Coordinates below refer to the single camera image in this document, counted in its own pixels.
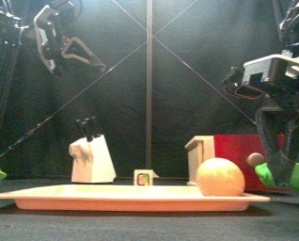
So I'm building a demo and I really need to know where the red-fronted drawer with knob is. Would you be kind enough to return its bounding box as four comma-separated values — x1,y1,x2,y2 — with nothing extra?
213,134,288,193

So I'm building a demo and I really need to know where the tan toy egg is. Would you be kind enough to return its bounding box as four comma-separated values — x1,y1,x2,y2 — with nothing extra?
194,157,245,198

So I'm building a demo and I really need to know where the white toy knife block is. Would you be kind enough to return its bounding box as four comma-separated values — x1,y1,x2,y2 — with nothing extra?
67,134,117,185

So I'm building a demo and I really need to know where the small pale wooden block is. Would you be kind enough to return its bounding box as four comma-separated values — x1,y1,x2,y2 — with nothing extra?
133,169,160,186

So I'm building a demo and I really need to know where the pink plastic tray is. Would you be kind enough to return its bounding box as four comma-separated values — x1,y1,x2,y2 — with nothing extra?
0,184,270,212

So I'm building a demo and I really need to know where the thin diagonal brace cord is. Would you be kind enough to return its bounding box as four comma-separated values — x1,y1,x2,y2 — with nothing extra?
0,0,200,160
110,0,258,126

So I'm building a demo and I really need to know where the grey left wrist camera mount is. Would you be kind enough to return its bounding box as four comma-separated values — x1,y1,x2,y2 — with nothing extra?
31,3,61,75

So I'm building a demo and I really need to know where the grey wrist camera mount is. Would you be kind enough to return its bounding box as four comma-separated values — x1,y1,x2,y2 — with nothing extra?
241,54,299,93
31,3,61,75

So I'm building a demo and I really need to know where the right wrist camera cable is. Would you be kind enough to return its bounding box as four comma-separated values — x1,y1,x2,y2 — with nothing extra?
221,66,268,101

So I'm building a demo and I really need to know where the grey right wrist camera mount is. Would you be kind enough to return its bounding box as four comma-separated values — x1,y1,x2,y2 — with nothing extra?
241,54,299,93

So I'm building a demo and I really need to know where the grey vertical frame pole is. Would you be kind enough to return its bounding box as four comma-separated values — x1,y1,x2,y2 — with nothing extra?
144,0,154,170

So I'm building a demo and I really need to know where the black toy knife handle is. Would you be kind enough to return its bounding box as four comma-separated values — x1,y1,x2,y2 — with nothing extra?
80,120,96,143

